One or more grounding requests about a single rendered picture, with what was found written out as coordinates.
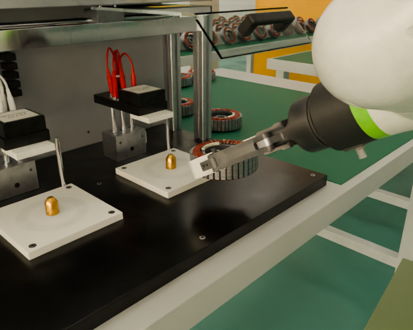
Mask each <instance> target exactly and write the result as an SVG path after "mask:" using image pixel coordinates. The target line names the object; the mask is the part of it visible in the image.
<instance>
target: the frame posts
mask: <svg viewBox="0 0 413 330"><path fill-rule="evenodd" d="M162 37H163V71H164V88H165V100H167V109H169V111H172V112H173V117H171V118H169V124H170V130H172V131H175V130H177V129H182V97H181V68H180V34H179V33H173V34H167V35H162ZM211 103H212V45H211V43H210V42H209V40H208V39H207V37H206V36H205V34H204V33H203V31H202V29H201V28H200V27H199V31H193V106H194V138H196V139H198V138H199V139H200V140H205V139H206V138H208V139H209V138H211Z"/></svg>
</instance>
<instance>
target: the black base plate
mask: <svg viewBox="0 0 413 330"><path fill-rule="evenodd" d="M145 131H146V138H147V143H146V153H142V154H140V155H136V156H133V157H130V158H127V159H124V160H121V161H119V162H117V161H115V160H113V159H111V158H108V157H106V156H104V148H103V141H101V142H98V143H94V144H92V145H87V146H84V147H81V148H78V149H74V150H71V151H67V152H64V153H62V162H63V167H64V175H65V180H66V185H69V184H70V183H72V184H73V185H75V186H77V187H79V188H80V189H82V190H84V191H86V192H88V193H89V194H91V195H93V196H95V197H97V198H98V199H100V200H102V201H103V202H105V203H107V204H109V205H110V206H112V207H114V208H116V209H117V210H119V211H121V212H123V219H121V220H119V221H117V222H114V223H112V224H110V225H108V226H106V227H103V228H101V229H99V230H96V231H94V232H92V233H90V234H88V235H85V236H83V237H81V238H78V239H76V240H74V241H72V242H70V243H68V244H65V245H63V246H60V247H58V248H56V249H54V250H52V251H49V252H47V253H45V254H42V255H40V256H38V257H36V258H34V259H31V260H29V259H28V258H27V257H25V256H24V255H23V254H22V253H21V252H19V251H18V250H17V249H16V248H15V247H14V246H13V245H12V244H11V243H10V242H8V241H7V240H6V239H5V238H4V237H2V236H1V235H0V330H93V329H95V328H97V327H98V326H100V325H102V324H103V323H105V322H106V321H108V320H110V319H111V318H113V317H114V316H116V315H118V314H119V313H121V312H122V311H124V310H126V309H127V308H129V307H130V306H132V305H134V304H136V303H137V302H138V301H141V300H142V299H143V298H145V297H147V296H148V295H150V294H152V293H153V292H155V291H157V290H158V289H160V288H161V287H163V286H164V285H166V284H168V283H169V282H171V281H173V280H174V279H176V278H177V277H179V276H181V275H182V274H184V273H185V272H187V271H189V270H190V269H192V268H193V267H195V266H197V265H198V264H200V263H202V262H203V261H205V260H206V259H208V258H209V257H211V256H213V255H214V254H216V253H218V252H219V251H221V250H223V249H224V248H226V247H228V246H229V245H231V244H232V243H234V242H236V241H237V240H238V239H240V238H242V237H243V236H245V235H247V234H248V233H250V232H252V231H253V230H255V229H257V228H258V227H260V226H261V225H263V224H264V223H266V222H268V221H269V220H271V219H273V218H274V217H276V216H277V215H279V214H280V213H282V212H284V211H285V210H287V209H289V208H290V207H292V206H293V205H295V204H297V203H298V202H300V201H301V200H303V199H305V198H307V197H308V196H309V195H311V194H313V193H314V192H316V191H318V190H319V189H321V188H323V187H324V186H326V180H327V175H325V174H322V173H319V172H315V171H313V170H309V169H307V168H303V167H300V166H297V165H294V164H290V163H287V162H284V161H282V160H277V159H275V158H271V157H268V156H265V155H258V169H257V170H256V171H255V172H254V173H253V174H251V175H249V176H246V177H244V178H240V179H236V180H232V179H231V180H230V181H228V180H227V179H226V180H225V181H222V180H221V178H220V180H219V181H217V180H209V181H206V182H204V183H202V184H200V185H198V186H196V187H193V188H191V189H188V190H186V191H184V192H181V193H180V194H177V195H175V196H173V197H171V198H166V197H164V196H161V195H160V194H157V193H156V192H153V191H151V190H149V189H147V188H145V187H143V186H141V185H139V184H137V183H135V182H132V181H130V180H128V179H126V178H124V177H122V176H120V175H117V174H116V172H115V169H116V168H118V167H120V166H124V165H125V164H129V163H131V162H135V161H137V160H141V159H143V158H146V157H149V156H152V155H156V154H158V153H161V152H163V151H166V150H167V141H166V124H160V125H157V126H153V127H151V128H146V129H145ZM210 140H211V141H213V140H214V139H211V138H209V139H208V138H206V139H205V140H200V139H199V138H198V139H196V138H194V133H192V132H188V131H186V130H182V129H177V130H175V131H172V130H170V149H173V148H175V149H178V150H181V151H183V152H186V153H189V152H190V150H191V149H192V148H193V147H194V146H196V145H198V144H200V143H202V142H203V143H204V142H205V141H210ZM35 166H36V170H37V177H38V182H39V188H38V189H35V190H32V191H29V192H25V193H23V194H19V195H17V196H13V197H11V198H8V199H5V200H2V201H0V208H2V207H4V206H8V205H10V204H13V203H16V202H19V201H21V200H25V199H27V198H31V197H33V196H36V195H38V194H42V193H45V192H48V191H51V190H53V189H57V188H59V187H61V182H60V174H59V169H58V161H57V156H56V155H53V156H49V157H46V158H42V159H39V160H35Z"/></svg>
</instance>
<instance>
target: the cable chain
mask: <svg viewBox="0 0 413 330"><path fill-rule="evenodd" d="M0 60H3V61H5V62H0V65H1V69H4V70H6V71H2V76H3V78H5V79H6V80H5V81H6V83H7V85H8V87H9V90H10V92H11V95H12V96H13V98H14V99H17V98H21V96H22V90H21V89H19V88H20V87H21V84H20V81H19V80H16V79H19V78H20V76H19V72H18V71H14V70H16V69H18V65H17V63H16V62H12V61H15V60H16V54H15V53H12V51H7V52H0Z"/></svg>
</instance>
